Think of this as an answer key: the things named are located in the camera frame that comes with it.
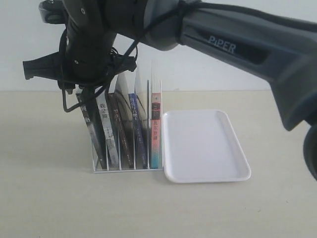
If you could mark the clear acrylic book rack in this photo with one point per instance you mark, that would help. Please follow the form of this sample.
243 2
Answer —
145 96

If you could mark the pink teal book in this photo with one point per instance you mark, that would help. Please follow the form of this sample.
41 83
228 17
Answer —
156 111

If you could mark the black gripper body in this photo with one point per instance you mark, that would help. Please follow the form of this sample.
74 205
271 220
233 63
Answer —
81 61

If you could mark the dark brown book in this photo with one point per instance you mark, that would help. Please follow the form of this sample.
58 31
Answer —
118 96

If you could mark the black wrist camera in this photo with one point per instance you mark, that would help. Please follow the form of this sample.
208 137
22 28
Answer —
53 12

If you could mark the dark blue book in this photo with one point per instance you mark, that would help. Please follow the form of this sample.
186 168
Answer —
138 116

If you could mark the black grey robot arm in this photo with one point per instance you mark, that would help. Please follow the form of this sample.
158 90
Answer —
100 35

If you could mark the grey white book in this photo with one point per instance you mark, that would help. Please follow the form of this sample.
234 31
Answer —
108 129

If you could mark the black white leftmost book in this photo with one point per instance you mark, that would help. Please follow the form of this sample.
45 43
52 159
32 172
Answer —
93 122

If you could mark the white plastic tray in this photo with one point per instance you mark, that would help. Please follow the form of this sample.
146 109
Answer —
201 146

